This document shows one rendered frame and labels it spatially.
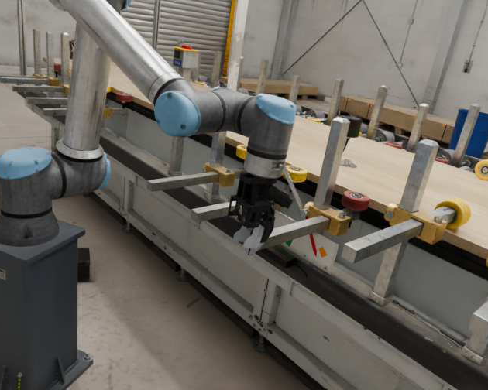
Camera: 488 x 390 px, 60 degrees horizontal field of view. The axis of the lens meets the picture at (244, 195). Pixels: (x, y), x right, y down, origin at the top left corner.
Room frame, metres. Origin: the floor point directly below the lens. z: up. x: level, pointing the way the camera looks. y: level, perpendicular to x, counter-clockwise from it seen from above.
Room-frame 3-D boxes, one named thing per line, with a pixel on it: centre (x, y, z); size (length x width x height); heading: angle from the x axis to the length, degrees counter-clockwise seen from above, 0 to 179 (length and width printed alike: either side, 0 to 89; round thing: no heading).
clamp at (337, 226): (1.15, -0.25, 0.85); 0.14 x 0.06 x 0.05; 45
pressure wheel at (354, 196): (1.21, -0.34, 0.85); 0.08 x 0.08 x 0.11
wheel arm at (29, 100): (2.31, 1.04, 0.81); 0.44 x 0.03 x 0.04; 135
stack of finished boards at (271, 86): (9.87, -0.22, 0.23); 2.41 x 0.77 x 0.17; 133
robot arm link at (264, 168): (0.90, -0.04, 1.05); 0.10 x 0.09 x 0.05; 44
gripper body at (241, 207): (0.90, -0.03, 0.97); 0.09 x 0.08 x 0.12; 134
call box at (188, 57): (1.70, 0.31, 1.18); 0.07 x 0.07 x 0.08; 45
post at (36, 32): (2.93, 1.54, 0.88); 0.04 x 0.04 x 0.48; 45
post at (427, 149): (0.98, -0.41, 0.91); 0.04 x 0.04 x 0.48; 45
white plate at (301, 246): (1.16, -0.19, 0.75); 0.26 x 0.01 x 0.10; 45
